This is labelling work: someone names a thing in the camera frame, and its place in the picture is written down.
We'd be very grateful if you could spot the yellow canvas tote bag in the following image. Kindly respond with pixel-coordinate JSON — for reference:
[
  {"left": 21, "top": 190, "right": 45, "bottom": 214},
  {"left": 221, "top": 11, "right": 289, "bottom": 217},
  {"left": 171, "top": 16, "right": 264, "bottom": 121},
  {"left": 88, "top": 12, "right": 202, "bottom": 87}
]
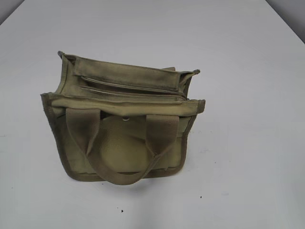
[{"left": 41, "top": 51, "right": 205, "bottom": 185}]

